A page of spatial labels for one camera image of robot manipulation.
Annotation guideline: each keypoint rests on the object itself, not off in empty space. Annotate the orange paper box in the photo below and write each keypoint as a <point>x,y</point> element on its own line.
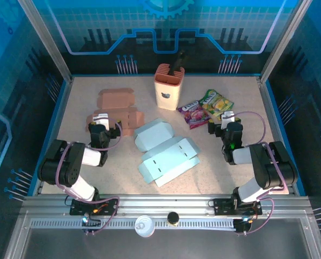
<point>114,99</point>

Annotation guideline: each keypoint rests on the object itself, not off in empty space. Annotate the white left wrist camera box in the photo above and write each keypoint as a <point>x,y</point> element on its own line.
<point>101,119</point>

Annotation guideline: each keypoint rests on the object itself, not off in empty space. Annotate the light blue paper box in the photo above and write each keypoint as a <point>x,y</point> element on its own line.
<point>163,162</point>

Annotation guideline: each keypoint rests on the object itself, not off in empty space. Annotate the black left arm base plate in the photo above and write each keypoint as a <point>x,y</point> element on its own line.
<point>79,209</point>

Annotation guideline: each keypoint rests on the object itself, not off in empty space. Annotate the aluminium extrusion beam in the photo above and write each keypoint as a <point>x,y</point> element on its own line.
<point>163,205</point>

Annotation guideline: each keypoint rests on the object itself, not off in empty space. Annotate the white round cap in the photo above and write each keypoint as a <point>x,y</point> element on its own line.
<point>144,226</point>

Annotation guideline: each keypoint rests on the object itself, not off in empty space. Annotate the green yellow candy bag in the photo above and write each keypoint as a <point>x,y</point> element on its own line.
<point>217,103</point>

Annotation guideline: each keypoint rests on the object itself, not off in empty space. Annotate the cream knife block orange top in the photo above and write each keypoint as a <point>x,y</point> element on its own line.
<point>166,94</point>

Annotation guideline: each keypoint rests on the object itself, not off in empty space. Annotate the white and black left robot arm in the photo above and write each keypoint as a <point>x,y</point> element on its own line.
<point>68,167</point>

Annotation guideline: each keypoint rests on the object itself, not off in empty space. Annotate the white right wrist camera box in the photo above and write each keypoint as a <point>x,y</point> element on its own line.
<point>227,118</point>

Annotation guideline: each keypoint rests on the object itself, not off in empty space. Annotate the black connector box with LED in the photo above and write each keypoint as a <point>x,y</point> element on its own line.
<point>91,224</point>
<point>241,225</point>

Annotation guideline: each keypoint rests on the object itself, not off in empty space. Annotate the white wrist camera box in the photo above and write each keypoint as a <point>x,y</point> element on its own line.
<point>101,119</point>
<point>227,118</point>

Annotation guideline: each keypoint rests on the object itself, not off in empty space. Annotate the black round knob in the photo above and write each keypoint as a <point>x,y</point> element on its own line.
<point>173,217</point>

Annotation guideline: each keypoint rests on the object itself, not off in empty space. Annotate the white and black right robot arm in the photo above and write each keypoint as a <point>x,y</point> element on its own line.
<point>271,167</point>

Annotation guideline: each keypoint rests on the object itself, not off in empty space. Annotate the purple candy bag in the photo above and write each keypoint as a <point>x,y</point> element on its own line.
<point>194,114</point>

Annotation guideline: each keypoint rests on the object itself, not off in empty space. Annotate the aluminium frame post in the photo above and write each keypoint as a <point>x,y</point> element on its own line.
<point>284,40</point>
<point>44,40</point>

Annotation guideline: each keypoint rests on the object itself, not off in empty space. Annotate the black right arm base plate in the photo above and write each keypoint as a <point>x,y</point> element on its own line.
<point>222,206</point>

